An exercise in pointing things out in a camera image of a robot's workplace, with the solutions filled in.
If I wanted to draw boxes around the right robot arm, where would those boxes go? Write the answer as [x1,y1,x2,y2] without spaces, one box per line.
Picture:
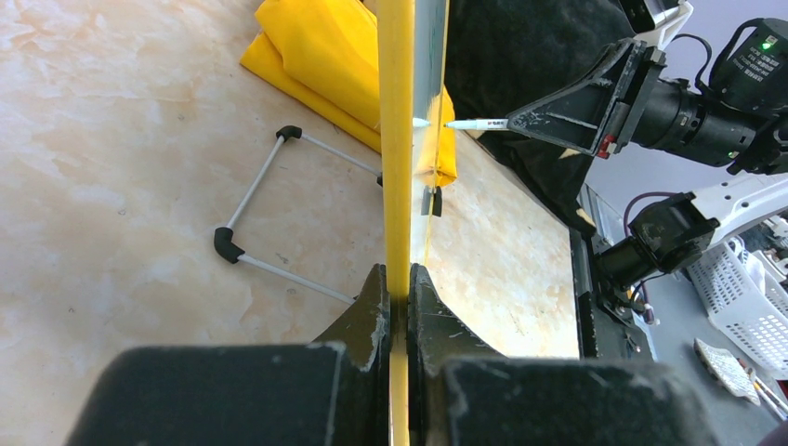
[506,19,787,288]

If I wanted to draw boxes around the yellow folded cloth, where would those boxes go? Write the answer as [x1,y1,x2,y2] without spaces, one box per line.
[238,0,459,189]

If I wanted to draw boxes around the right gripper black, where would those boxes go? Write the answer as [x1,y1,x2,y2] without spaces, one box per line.
[506,40,666,159]

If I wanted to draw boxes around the yellow-framed whiteboard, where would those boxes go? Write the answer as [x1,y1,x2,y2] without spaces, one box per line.
[376,1,449,445]

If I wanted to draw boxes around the wire whiteboard stand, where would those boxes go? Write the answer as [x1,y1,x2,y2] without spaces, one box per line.
[212,125,382,304]

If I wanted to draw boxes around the black floral blanket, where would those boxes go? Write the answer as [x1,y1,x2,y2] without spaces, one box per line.
[444,0,634,236]

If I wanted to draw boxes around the white plastic basket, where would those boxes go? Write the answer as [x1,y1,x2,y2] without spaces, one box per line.
[687,237,787,380]

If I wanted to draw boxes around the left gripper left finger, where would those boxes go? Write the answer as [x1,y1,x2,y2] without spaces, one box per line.
[67,265,390,445]

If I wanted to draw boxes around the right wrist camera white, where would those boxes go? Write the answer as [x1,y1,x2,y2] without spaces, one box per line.
[618,0,694,50]

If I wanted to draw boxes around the green whiteboard marker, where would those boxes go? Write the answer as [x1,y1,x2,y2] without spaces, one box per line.
[444,119,508,132]

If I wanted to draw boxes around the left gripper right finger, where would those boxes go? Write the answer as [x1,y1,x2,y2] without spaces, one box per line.
[408,264,718,445]

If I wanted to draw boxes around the black whiteboard foot right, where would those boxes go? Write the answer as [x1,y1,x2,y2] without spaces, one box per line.
[420,186,442,217]

